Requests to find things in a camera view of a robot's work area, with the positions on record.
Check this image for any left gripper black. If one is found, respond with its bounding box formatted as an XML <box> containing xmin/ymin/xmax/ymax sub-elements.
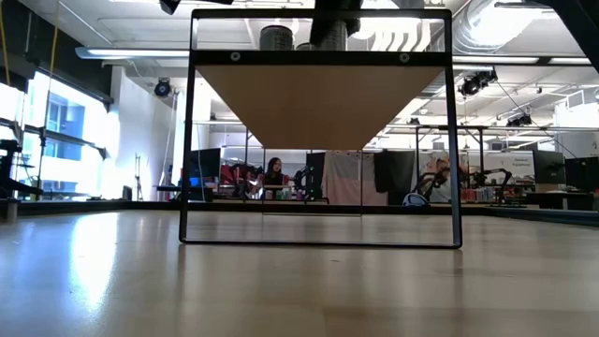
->
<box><xmin>158</xmin><ymin>0</ymin><xmax>235</xmax><ymax>16</ymax></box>

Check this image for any large clear bottle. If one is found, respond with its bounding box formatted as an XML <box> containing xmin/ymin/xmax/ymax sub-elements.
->
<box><xmin>259</xmin><ymin>24</ymin><xmax>295</xmax><ymax>52</ymax></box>

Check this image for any long ceiling light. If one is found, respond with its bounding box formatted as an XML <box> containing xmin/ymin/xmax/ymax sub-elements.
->
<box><xmin>74</xmin><ymin>45</ymin><xmax>192</xmax><ymax>61</ymax></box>

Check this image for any black ceiling spotlight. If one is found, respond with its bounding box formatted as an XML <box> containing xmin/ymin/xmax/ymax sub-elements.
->
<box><xmin>505</xmin><ymin>113</ymin><xmax>534</xmax><ymax>128</ymax></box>
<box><xmin>458</xmin><ymin>68</ymin><xmax>500</xmax><ymax>97</ymax></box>

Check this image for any black upright panel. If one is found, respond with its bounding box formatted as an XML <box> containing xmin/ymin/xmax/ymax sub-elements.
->
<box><xmin>306</xmin><ymin>150</ymin><xmax>327</xmax><ymax>200</ymax></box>

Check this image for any ceiling light strip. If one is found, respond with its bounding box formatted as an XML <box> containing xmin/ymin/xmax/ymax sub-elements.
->
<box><xmin>453</xmin><ymin>54</ymin><xmax>593</xmax><ymax>66</ymax></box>

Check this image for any black hanging cloth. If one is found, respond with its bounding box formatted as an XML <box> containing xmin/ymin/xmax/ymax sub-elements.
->
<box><xmin>373</xmin><ymin>149</ymin><xmax>417</xmax><ymax>206</ymax></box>

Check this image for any white hanging cloth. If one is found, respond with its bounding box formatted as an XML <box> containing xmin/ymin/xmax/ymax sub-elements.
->
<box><xmin>322</xmin><ymin>149</ymin><xmax>376</xmax><ymax>206</ymax></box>

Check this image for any black computer monitor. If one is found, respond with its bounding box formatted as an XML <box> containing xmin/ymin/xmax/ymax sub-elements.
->
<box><xmin>533</xmin><ymin>149</ymin><xmax>566</xmax><ymax>185</ymax></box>
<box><xmin>563</xmin><ymin>156</ymin><xmax>599</xmax><ymax>192</ymax></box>
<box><xmin>189</xmin><ymin>147</ymin><xmax>222</xmax><ymax>188</ymax></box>

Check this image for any person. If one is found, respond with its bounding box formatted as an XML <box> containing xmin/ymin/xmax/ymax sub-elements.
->
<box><xmin>255</xmin><ymin>156</ymin><xmax>290</xmax><ymax>200</ymax></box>

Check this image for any black ceiling track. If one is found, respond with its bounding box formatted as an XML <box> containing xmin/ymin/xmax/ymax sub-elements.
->
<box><xmin>493</xmin><ymin>0</ymin><xmax>551</xmax><ymax>11</ymax></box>

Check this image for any red storage bin rack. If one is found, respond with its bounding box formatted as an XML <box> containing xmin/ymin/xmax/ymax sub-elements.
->
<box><xmin>219</xmin><ymin>162</ymin><xmax>256</xmax><ymax>186</ymax></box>

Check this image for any white and blue round object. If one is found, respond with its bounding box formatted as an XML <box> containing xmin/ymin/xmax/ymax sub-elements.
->
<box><xmin>402</xmin><ymin>192</ymin><xmax>430</xmax><ymax>208</ymax></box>

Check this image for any white printed sign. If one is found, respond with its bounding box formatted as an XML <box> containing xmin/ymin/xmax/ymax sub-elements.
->
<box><xmin>484</xmin><ymin>152</ymin><xmax>535</xmax><ymax>184</ymax></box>

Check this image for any grey corner block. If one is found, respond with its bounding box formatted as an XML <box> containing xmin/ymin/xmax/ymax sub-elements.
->
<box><xmin>0</xmin><ymin>198</ymin><xmax>21</xmax><ymax>224</ymax></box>

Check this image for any wooden shelf black metal frame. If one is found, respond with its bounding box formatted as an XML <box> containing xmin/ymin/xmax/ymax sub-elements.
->
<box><xmin>180</xmin><ymin>7</ymin><xmax>464</xmax><ymax>249</ymax></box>

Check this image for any yellow hanging strap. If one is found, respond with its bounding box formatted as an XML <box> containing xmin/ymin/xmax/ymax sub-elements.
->
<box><xmin>36</xmin><ymin>0</ymin><xmax>62</xmax><ymax>200</ymax></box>
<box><xmin>0</xmin><ymin>0</ymin><xmax>12</xmax><ymax>88</ymax></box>

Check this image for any silver ceiling duct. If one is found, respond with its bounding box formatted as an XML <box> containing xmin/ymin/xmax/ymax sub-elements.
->
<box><xmin>451</xmin><ymin>0</ymin><xmax>562</xmax><ymax>56</ymax></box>

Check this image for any black metal rig frame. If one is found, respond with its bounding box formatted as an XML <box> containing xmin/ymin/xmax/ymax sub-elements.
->
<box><xmin>414</xmin><ymin>123</ymin><xmax>490</xmax><ymax>207</ymax></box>

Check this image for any black aluminium table rail frame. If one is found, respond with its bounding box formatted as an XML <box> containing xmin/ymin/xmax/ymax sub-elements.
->
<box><xmin>16</xmin><ymin>198</ymin><xmax>599</xmax><ymax>229</ymax></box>

